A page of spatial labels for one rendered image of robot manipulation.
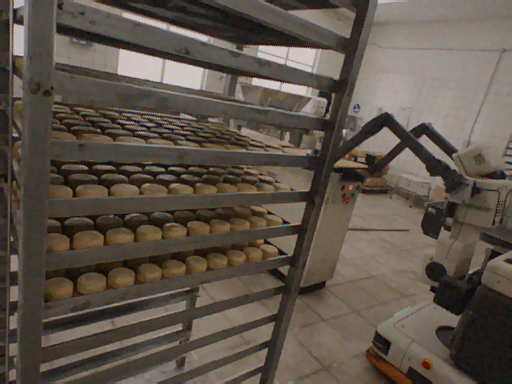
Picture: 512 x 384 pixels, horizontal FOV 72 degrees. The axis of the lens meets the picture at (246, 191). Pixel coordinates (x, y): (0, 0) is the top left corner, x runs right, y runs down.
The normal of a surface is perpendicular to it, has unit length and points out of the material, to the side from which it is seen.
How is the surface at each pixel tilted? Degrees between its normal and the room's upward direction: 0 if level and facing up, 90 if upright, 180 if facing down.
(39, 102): 90
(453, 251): 90
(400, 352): 90
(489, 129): 90
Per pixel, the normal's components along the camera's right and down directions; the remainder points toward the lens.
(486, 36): -0.82, -0.01
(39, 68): 0.60, 0.33
